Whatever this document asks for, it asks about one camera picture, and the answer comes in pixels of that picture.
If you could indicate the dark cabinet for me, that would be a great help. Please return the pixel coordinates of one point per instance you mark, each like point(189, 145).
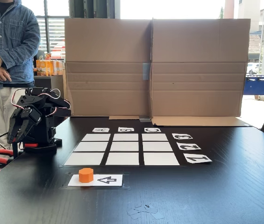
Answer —
point(44, 81)

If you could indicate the paper sheet number 3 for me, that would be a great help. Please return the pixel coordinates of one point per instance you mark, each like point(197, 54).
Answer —
point(182, 136)

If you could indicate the red black clamp with knob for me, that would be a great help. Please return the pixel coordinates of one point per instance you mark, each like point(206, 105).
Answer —
point(31, 145)

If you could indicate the orange white carton pack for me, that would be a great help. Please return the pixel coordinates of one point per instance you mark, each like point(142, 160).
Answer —
point(48, 67)

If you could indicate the blue foosball table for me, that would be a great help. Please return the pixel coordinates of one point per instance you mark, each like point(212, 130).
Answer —
point(260, 86)

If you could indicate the person's right hand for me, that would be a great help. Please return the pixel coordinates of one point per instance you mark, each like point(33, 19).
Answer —
point(2, 75)

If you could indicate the brown cardboard box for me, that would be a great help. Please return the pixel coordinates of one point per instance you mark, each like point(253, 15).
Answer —
point(199, 46)
point(108, 46)

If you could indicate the paper sheet number 2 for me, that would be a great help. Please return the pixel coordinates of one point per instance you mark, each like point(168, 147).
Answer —
point(189, 146)

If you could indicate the white arrow paper sheet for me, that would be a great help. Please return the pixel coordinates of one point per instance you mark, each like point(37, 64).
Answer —
point(113, 183)

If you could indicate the grey tape strip on cardboard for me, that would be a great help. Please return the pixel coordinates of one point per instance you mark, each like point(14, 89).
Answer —
point(146, 71)

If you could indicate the round orange token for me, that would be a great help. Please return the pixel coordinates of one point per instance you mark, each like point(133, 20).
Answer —
point(85, 175)

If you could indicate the person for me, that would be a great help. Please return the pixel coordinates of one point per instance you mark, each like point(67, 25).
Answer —
point(8, 35)

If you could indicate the paper sheet letter C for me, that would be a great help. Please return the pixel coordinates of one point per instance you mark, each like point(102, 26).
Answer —
point(152, 130)

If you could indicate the grey tape piece on table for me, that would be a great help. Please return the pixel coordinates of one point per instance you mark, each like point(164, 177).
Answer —
point(145, 120)

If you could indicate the paper sheet letter A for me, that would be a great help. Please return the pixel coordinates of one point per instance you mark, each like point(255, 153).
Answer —
point(101, 130)

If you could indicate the paper sheet letter B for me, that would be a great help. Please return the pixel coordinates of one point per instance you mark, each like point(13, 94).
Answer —
point(126, 129)

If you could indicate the orange snack bag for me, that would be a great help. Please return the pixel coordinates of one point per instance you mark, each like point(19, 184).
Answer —
point(47, 56)

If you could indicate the nine-square white grid sheet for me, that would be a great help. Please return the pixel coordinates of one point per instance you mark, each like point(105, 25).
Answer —
point(124, 158)

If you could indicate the clear tape scraps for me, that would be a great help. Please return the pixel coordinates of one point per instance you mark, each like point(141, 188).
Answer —
point(145, 210)

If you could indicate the paper sheet number 1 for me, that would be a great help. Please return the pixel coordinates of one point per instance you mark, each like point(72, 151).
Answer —
point(197, 158)

